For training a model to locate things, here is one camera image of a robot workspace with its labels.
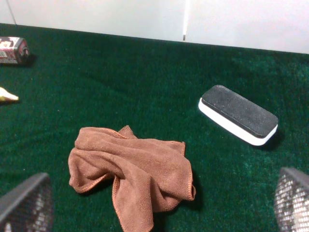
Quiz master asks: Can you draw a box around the purple eggplant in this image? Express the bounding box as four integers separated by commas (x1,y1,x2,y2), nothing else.
0,87,19,102

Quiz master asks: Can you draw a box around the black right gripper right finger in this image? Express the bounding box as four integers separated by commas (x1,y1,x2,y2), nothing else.
274,167,309,232

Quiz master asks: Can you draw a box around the brown microfiber cloth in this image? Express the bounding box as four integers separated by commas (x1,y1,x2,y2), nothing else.
68,126,196,232

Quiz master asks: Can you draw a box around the black pink gum tin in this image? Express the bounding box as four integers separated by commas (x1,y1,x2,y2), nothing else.
0,36,30,64

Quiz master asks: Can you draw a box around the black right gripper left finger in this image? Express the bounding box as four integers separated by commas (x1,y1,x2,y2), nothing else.
0,173,54,232

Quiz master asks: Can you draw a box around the black white board eraser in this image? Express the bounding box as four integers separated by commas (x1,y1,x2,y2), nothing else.
198,85,279,146

